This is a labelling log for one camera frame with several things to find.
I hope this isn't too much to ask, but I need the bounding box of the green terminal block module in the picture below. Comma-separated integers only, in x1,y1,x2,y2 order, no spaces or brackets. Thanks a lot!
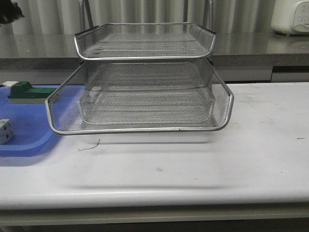
3,81,56,104

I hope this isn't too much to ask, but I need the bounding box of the white kitchen appliance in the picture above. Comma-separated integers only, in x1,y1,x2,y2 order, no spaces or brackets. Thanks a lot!
271,0,309,36

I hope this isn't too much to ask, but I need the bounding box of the silver mesh tray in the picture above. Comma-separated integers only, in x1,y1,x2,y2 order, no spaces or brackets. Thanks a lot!
45,59,234,135
73,22,216,60
77,86,215,126

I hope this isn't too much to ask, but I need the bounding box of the grey steel counter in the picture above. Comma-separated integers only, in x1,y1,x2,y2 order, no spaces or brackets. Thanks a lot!
0,32,309,84

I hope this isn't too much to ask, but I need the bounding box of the white grey contact block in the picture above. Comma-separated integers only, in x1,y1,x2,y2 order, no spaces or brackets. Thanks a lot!
0,119,14,145

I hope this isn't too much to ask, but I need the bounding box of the blue plastic tray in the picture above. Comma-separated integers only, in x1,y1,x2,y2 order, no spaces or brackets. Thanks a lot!
0,84,84,157

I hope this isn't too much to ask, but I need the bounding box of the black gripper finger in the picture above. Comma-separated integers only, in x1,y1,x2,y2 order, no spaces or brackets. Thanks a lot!
0,0,25,25

